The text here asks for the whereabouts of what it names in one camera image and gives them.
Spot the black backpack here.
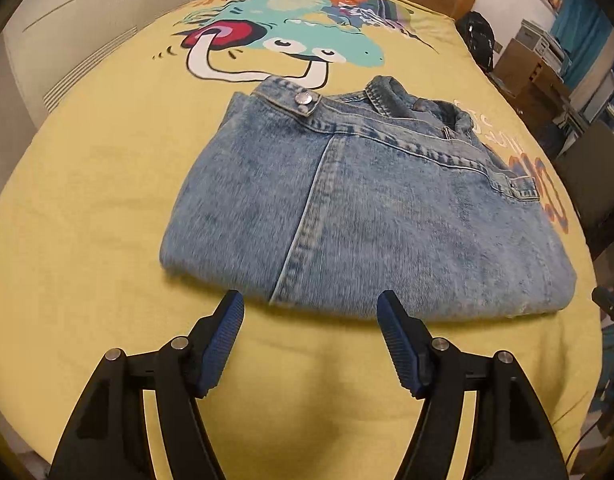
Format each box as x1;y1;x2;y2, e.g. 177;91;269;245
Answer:
456;10;496;72

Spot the yellow printed bedspread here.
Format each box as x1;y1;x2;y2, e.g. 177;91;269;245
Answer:
0;0;606;480

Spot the teal curtain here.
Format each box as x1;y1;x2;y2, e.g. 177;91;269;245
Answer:
552;0;614;92

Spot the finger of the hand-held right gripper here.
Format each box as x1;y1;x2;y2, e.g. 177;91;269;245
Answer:
591;286;614;334

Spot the blue denim jacket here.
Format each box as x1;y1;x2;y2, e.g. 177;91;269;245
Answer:
158;75;578;322

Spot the white printer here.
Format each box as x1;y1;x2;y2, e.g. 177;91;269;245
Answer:
516;19;568;64

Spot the grey chair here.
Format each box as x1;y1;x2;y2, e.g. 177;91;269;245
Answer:
554;120;614;261

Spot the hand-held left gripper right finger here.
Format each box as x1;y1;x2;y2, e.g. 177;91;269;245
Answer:
377;289;570;480

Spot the black cable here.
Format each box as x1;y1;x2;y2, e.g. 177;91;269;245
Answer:
566;410;604;480

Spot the brown cardboard box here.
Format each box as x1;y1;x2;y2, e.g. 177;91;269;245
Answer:
492;37;572;113

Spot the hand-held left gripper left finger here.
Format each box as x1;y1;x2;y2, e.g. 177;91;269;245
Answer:
50;289;246;480

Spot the white wardrobe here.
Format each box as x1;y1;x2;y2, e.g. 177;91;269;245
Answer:
2;0;228;131

